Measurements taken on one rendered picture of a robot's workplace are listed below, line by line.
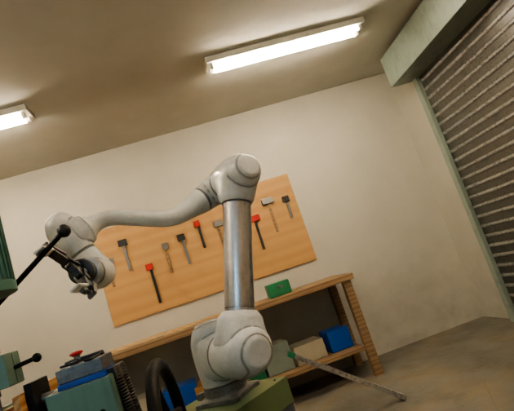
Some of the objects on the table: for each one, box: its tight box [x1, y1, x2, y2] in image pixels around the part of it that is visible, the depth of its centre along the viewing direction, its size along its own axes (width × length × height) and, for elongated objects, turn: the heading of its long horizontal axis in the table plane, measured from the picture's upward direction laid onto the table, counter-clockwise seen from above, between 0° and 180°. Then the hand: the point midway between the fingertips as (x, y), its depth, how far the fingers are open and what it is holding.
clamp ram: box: [23, 375, 58, 411], centre depth 99 cm, size 9×8×9 cm
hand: (58, 269), depth 117 cm, fingers open, 13 cm apart
